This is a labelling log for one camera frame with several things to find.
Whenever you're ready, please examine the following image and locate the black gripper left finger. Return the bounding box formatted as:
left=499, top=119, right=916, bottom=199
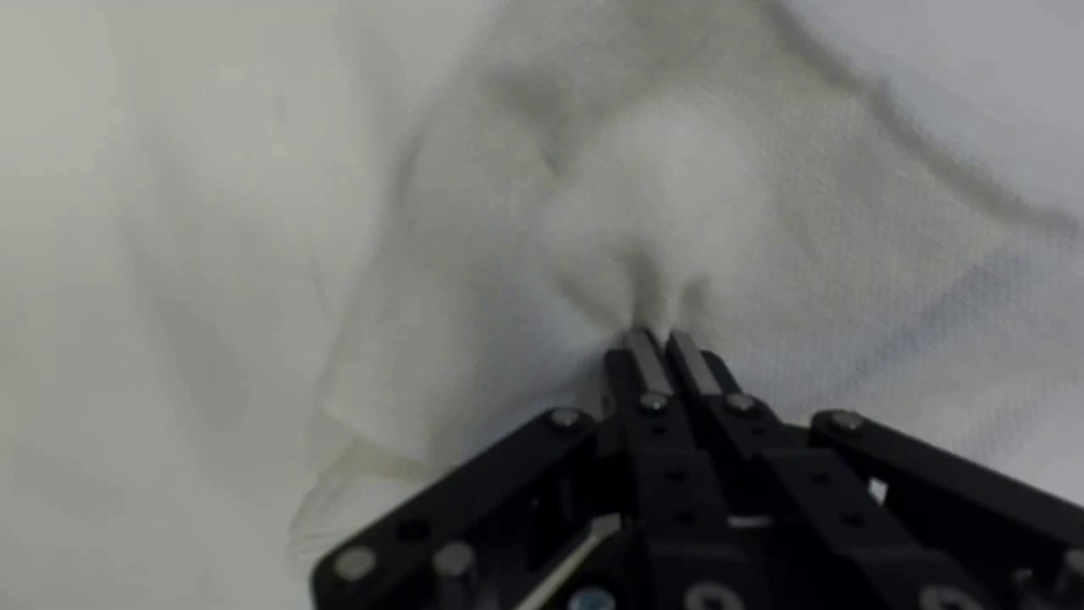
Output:
left=310, top=331, right=726, bottom=610

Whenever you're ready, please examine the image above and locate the white cloth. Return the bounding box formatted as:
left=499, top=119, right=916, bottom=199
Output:
left=0, top=0, right=1084, bottom=610

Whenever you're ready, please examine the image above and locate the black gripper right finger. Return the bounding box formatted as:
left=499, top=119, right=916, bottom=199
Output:
left=668, top=331, right=1084, bottom=610

